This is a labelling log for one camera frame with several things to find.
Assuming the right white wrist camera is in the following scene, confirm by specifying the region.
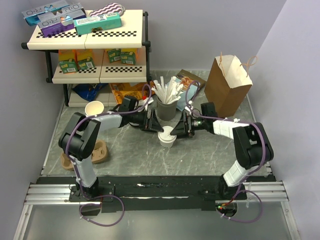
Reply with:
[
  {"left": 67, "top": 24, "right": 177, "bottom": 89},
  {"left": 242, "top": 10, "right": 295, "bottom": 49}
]
[{"left": 184, "top": 100, "right": 194, "bottom": 115}]

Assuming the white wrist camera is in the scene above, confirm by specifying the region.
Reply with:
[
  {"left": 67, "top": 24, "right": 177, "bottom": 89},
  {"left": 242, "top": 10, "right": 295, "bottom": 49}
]
[
  {"left": 184, "top": 100, "right": 194, "bottom": 115},
  {"left": 138, "top": 97, "right": 154, "bottom": 109}
]

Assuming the cream checkered shelf rack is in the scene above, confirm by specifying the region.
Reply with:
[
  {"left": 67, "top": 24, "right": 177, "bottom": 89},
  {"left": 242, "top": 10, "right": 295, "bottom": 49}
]
[{"left": 21, "top": 9, "right": 152, "bottom": 107}]

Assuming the teal carton box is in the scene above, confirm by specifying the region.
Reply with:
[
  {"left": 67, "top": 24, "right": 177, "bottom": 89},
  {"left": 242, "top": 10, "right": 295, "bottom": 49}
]
[{"left": 73, "top": 12, "right": 122, "bottom": 35}]

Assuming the purple O-R-O box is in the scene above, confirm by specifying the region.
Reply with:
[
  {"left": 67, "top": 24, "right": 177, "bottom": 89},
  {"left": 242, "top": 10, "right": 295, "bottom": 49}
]
[{"left": 37, "top": 10, "right": 86, "bottom": 37}]

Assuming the green orange box far left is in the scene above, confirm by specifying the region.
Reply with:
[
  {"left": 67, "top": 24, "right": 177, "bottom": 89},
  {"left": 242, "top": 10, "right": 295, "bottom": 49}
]
[{"left": 58, "top": 49, "right": 78, "bottom": 74}]

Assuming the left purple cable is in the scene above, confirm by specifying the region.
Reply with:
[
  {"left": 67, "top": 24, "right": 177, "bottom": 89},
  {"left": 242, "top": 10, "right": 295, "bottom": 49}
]
[{"left": 65, "top": 83, "right": 154, "bottom": 228}]

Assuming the single white paper cup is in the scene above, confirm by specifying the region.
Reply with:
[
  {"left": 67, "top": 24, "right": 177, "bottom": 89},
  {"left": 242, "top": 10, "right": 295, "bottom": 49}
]
[{"left": 159, "top": 138, "right": 176, "bottom": 149}]

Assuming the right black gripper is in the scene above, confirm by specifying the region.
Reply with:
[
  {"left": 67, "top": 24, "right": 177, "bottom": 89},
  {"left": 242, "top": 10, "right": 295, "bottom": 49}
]
[{"left": 170, "top": 111, "right": 207, "bottom": 139}]

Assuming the aluminium rail frame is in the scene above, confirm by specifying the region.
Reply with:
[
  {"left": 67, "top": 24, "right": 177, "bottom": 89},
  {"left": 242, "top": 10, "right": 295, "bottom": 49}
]
[{"left": 12, "top": 162, "right": 301, "bottom": 240}]

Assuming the light blue nut bag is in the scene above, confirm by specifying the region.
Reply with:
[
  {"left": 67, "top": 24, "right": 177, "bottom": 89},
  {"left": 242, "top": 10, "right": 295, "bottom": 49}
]
[{"left": 174, "top": 69, "right": 206, "bottom": 112}]

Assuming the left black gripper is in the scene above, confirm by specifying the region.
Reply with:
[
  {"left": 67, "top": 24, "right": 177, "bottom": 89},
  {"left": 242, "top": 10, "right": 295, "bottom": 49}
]
[{"left": 129, "top": 108, "right": 164, "bottom": 133}]

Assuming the white cup lid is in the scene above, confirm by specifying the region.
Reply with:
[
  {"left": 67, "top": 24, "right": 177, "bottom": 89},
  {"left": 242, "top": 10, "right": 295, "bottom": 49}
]
[{"left": 157, "top": 126, "right": 177, "bottom": 143}]

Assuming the brown cardboard cup carrier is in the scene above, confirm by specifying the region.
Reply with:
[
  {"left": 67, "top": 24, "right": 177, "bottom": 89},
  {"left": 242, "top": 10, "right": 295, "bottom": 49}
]
[{"left": 60, "top": 140, "right": 109, "bottom": 171}]

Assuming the grey straw holder cup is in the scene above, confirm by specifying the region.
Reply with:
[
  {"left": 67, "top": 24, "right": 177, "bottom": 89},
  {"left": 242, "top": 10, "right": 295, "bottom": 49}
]
[{"left": 156, "top": 98, "right": 177, "bottom": 121}]

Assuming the orange snack bag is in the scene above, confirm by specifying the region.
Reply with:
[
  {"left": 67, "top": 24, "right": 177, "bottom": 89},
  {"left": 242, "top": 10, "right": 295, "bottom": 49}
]
[{"left": 109, "top": 82, "right": 149, "bottom": 105}]

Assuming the dark blue snack bag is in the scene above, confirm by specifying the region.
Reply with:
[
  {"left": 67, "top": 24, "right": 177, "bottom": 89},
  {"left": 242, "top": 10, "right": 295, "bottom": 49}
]
[{"left": 72, "top": 83, "right": 108, "bottom": 102}]

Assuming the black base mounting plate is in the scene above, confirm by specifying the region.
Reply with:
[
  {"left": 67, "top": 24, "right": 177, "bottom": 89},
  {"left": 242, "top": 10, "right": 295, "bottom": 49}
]
[{"left": 68, "top": 175, "right": 251, "bottom": 214}]

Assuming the purple white wavy pouch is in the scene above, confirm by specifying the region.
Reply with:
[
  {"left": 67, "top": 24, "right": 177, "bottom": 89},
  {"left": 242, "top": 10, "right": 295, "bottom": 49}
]
[{"left": 89, "top": 2, "right": 126, "bottom": 17}]

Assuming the stack of white paper cups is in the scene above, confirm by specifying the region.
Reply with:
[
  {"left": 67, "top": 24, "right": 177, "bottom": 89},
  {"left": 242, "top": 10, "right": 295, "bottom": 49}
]
[{"left": 84, "top": 100, "right": 105, "bottom": 118}]

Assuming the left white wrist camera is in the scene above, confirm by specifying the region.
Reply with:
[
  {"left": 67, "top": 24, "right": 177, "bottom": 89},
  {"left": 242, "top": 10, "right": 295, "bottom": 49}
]
[{"left": 138, "top": 97, "right": 154, "bottom": 109}]

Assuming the blue O-R-O box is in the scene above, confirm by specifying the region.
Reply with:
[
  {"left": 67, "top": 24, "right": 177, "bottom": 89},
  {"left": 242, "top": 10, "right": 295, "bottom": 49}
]
[{"left": 22, "top": 0, "right": 85, "bottom": 26}]

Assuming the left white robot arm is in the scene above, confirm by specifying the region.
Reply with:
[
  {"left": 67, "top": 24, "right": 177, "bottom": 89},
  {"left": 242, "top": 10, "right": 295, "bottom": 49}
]
[{"left": 58, "top": 96, "right": 164, "bottom": 201}]

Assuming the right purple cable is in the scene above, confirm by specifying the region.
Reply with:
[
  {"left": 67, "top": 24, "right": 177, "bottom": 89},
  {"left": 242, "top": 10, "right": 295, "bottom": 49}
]
[{"left": 184, "top": 80, "right": 266, "bottom": 223}]

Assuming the purple cable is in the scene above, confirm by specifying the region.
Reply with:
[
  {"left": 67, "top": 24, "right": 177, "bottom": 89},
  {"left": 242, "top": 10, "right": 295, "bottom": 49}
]
[
  {"left": 184, "top": 80, "right": 266, "bottom": 223},
  {"left": 65, "top": 83, "right": 154, "bottom": 228}
]

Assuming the green orange box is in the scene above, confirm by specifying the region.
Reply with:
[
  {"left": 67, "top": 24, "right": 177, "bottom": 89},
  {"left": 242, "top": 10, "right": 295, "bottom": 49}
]
[
  {"left": 105, "top": 48, "right": 121, "bottom": 63},
  {"left": 58, "top": 49, "right": 78, "bottom": 74},
  {"left": 76, "top": 49, "right": 96, "bottom": 70},
  {"left": 120, "top": 48, "right": 138, "bottom": 66}
]

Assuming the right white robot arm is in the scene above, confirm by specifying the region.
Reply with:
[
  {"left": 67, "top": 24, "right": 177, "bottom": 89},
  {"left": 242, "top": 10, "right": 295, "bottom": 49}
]
[{"left": 170, "top": 102, "right": 274, "bottom": 199}]

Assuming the brown paper takeout bag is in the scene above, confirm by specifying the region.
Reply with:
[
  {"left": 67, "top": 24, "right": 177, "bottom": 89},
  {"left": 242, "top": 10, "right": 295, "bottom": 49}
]
[{"left": 204, "top": 54, "right": 258, "bottom": 118}]

